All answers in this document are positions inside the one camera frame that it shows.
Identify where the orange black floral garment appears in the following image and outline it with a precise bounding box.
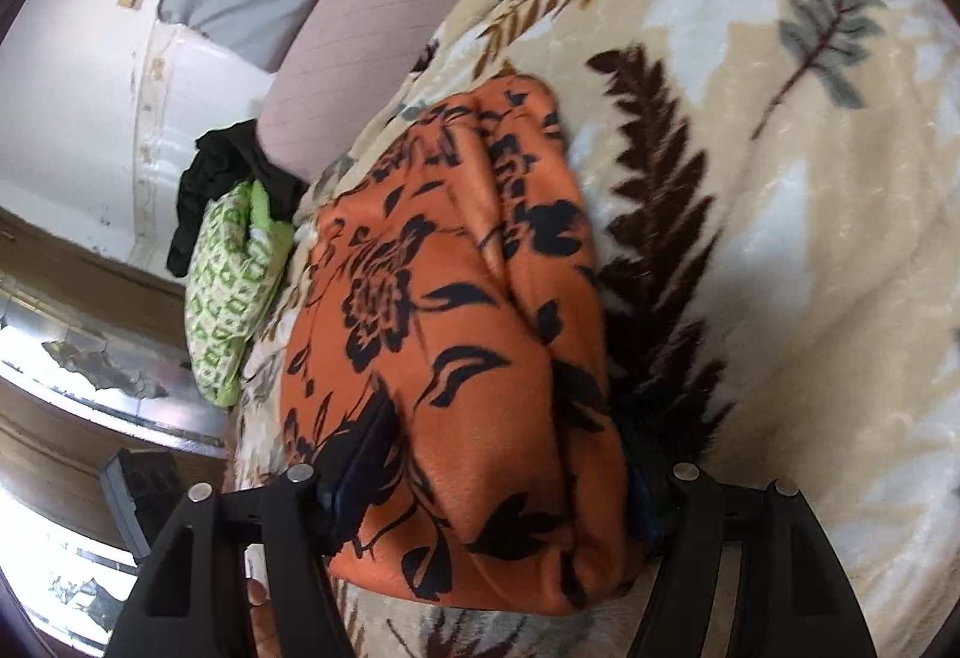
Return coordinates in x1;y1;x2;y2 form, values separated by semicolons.
280;76;631;614

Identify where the wooden door with glass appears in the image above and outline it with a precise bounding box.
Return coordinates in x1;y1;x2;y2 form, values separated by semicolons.
2;213;226;656

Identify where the green white checkered pillow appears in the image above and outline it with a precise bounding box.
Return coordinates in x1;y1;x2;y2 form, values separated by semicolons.
184;181;295;408

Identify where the black cloth on pillow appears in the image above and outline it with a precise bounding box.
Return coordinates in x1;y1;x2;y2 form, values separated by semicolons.
166;119;308;278

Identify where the beige leaf print blanket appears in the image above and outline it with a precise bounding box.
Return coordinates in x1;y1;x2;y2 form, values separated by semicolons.
260;0;958;656

